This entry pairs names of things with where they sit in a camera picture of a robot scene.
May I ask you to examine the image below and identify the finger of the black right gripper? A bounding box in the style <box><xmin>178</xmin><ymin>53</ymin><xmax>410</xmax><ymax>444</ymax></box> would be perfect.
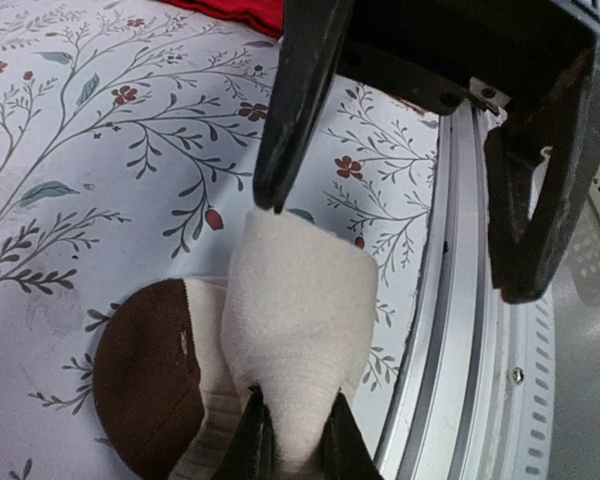
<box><xmin>252</xmin><ymin>0</ymin><xmax>354</xmax><ymax>213</ymax></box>
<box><xmin>484</xmin><ymin>39</ymin><xmax>600</xmax><ymax>304</ymax></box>

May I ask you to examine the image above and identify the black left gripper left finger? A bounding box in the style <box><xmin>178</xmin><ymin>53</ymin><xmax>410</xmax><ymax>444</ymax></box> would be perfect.
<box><xmin>219</xmin><ymin>386</ymin><xmax>275</xmax><ymax>480</ymax></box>

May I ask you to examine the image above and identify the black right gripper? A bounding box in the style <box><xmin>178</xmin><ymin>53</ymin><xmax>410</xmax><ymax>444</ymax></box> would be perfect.
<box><xmin>338</xmin><ymin>1</ymin><xmax>595</xmax><ymax>114</ymax></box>

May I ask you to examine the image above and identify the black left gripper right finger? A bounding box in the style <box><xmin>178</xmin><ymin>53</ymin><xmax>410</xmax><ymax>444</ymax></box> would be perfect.
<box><xmin>322</xmin><ymin>392</ymin><xmax>383</xmax><ymax>480</ymax></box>

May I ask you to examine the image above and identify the cream brown block sock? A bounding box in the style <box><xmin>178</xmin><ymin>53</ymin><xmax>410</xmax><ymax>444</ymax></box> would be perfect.
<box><xmin>93</xmin><ymin>210</ymin><xmax>378</xmax><ymax>479</ymax></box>

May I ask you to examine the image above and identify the red beige face sock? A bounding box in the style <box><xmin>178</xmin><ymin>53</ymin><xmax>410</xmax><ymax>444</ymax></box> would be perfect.
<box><xmin>165</xmin><ymin>0</ymin><xmax>284</xmax><ymax>39</ymax></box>

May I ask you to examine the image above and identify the floral patterned table mat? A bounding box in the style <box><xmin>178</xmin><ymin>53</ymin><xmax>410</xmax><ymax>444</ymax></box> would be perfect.
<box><xmin>0</xmin><ymin>1</ymin><xmax>439</xmax><ymax>463</ymax></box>

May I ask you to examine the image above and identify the aluminium front rail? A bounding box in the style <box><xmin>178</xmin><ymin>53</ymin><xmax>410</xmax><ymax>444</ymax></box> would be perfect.
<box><xmin>365</xmin><ymin>106</ymin><xmax>566</xmax><ymax>479</ymax></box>

